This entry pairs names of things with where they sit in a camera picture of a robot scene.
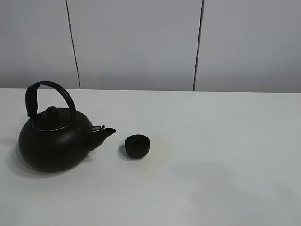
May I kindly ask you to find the black teapot with handle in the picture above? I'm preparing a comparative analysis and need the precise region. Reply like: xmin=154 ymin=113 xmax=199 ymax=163
xmin=18 ymin=81 xmax=116 ymax=173

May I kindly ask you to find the small black teacup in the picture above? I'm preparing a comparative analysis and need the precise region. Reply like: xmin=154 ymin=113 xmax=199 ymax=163
xmin=125 ymin=134 xmax=151 ymax=159

